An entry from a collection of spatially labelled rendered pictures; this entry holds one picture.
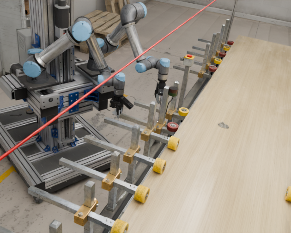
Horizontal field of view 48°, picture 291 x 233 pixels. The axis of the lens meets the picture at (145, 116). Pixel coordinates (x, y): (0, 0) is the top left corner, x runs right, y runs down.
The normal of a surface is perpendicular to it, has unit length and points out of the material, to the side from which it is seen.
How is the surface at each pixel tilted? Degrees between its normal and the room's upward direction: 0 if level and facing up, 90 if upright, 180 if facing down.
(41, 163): 0
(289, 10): 90
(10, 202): 0
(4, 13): 90
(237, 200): 0
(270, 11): 90
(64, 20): 90
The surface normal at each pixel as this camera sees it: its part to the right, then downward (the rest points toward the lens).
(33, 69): 0.00, 0.60
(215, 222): 0.11, -0.85
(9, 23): -0.35, 0.46
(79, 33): 0.22, 0.46
